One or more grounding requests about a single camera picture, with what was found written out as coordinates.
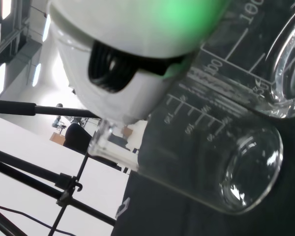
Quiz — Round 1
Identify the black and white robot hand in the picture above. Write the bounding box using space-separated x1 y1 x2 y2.
46 0 232 124

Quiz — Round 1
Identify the brown cardboard box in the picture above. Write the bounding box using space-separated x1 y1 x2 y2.
50 132 66 147

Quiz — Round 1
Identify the black tripod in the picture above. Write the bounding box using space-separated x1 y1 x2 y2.
0 146 118 236

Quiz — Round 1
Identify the black bench cloth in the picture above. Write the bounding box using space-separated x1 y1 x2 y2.
110 44 295 236

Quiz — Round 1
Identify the clear cloth clip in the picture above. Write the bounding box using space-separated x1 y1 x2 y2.
115 196 131 218

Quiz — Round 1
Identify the black chair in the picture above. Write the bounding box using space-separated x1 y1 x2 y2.
63 122 93 154

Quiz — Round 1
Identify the black boom pole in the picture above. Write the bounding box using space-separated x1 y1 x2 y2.
0 99 100 119

